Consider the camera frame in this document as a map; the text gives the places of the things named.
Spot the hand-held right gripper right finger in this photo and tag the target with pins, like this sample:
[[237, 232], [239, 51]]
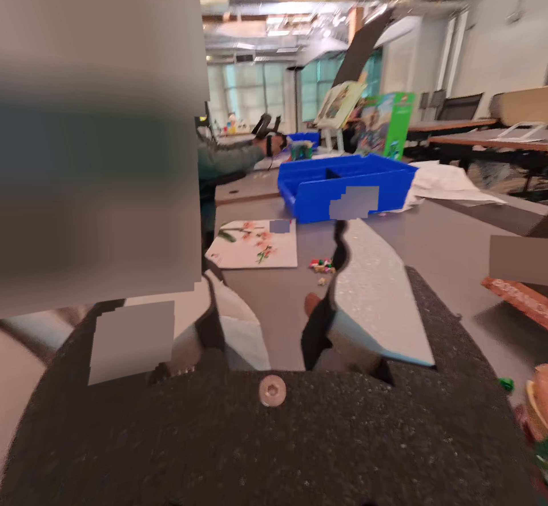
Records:
[[376, 292]]

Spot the wood-edged office desk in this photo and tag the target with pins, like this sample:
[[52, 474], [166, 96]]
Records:
[[449, 124], [471, 142]]

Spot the grey desk with wooden edge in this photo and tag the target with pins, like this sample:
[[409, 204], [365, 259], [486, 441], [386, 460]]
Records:
[[248, 184]]

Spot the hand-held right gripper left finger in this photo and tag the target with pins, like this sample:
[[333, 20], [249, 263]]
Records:
[[192, 330]]

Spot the yellow and white bottle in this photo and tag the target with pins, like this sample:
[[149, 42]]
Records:
[[231, 124]]

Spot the dark toy brick set box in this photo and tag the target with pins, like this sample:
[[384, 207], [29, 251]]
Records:
[[518, 300]]

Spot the orchid picture instruction booklet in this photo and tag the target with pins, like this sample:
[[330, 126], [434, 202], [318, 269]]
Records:
[[239, 253]]

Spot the tan cardboard box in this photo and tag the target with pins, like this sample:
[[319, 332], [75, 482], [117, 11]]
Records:
[[522, 105]]

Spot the white booklet stand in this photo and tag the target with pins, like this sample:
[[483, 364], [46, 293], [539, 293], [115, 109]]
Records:
[[332, 140]]

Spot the toy brick orchid pot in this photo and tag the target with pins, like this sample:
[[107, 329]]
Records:
[[537, 411]]

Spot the crumpled white paper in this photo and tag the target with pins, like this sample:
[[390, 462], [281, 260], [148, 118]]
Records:
[[445, 184]]

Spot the blue plastic bin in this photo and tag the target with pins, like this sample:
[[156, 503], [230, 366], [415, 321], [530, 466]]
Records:
[[306, 137], [308, 197]]

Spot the propped illustrated booklet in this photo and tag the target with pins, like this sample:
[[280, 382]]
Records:
[[340, 103]]

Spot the green toy set box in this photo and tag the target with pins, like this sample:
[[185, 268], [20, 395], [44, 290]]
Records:
[[394, 129]]

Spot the green stud brick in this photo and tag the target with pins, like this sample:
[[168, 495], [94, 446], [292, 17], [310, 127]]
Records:
[[506, 384]]

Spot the black mesh chair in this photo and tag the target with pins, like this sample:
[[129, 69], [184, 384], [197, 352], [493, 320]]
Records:
[[460, 107]]

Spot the black slanted panel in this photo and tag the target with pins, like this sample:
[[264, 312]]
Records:
[[359, 52]]

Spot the pile of mixed small bricks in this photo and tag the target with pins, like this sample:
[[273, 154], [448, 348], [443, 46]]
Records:
[[322, 264]]

